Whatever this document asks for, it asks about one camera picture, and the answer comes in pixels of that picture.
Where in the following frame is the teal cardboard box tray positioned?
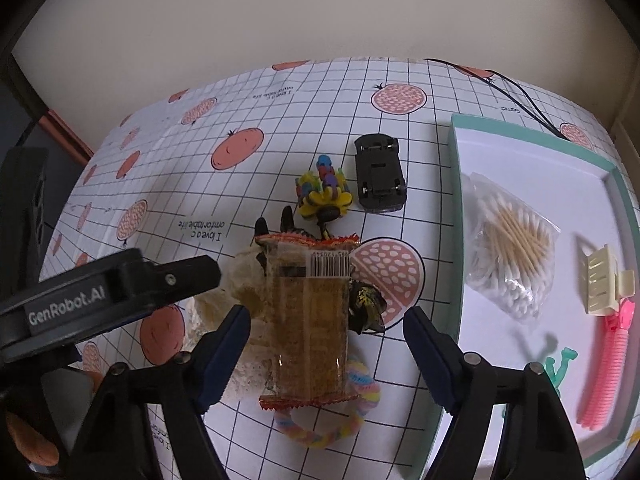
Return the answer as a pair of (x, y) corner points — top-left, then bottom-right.
(410, 112), (636, 480)

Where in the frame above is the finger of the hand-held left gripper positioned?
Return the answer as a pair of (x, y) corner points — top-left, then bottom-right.
(150, 255), (223, 306)

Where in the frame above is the black toy car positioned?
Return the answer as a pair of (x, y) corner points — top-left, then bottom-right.
(354, 132), (407, 213)

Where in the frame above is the orange clear snack packet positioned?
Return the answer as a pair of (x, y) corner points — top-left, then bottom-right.
(257, 232), (361, 411)

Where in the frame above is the pastel rainbow scrunchie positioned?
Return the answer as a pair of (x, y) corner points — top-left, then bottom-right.
(272, 355), (382, 448)

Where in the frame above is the green plastic hair clip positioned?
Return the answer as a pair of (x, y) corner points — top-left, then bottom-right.
(502, 346), (577, 418)

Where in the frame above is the black cable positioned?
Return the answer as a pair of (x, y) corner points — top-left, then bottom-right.
(490, 79), (561, 133)
(425, 58), (568, 136)

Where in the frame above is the pink hair roller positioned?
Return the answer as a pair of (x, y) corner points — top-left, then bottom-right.
(577, 305), (638, 431)

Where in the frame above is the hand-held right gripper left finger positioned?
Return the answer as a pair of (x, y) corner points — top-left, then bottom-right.
(75, 304), (252, 480)

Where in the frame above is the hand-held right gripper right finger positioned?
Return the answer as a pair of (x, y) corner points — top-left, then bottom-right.
(402, 306), (588, 480)

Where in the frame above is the colourful flower hair tie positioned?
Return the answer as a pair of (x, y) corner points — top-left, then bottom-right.
(294, 155), (353, 238)

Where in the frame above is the brown wooden furniture edge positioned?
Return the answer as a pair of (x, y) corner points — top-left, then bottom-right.
(42, 110), (96, 161)

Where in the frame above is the grid fruit print tablecloth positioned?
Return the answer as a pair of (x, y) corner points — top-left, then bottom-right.
(37, 56), (613, 480)

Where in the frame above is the cream hair claw clip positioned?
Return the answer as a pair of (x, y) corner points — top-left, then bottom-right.
(577, 244), (636, 317)

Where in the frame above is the cream lace scrunchie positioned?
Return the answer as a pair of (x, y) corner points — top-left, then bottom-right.
(185, 247), (273, 401)

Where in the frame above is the black gold hair claw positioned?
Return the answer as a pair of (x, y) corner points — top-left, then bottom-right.
(254, 206), (388, 336)

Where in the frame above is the bag of cotton swabs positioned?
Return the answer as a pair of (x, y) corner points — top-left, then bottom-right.
(462, 172), (562, 321)

